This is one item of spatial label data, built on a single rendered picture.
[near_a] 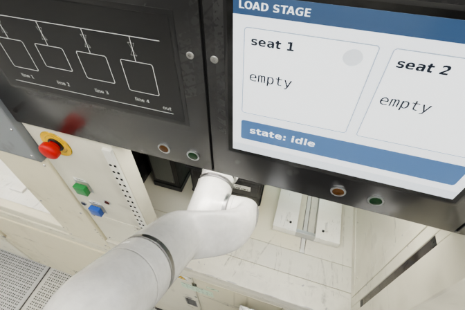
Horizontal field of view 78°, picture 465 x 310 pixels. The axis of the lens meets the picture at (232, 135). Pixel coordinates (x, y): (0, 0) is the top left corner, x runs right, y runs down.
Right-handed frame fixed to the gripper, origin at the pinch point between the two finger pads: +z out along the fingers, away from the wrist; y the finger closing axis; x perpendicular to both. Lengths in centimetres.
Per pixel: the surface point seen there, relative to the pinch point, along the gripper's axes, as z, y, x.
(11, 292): -38, -118, -120
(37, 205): -20, -68, -35
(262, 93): -28.9, 10.4, 37.7
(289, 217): -5.7, 20.4, -29.3
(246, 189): -9.0, 6.1, -13.3
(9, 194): -18, -81, -35
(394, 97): -30, 23, 40
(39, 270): -24, -112, -120
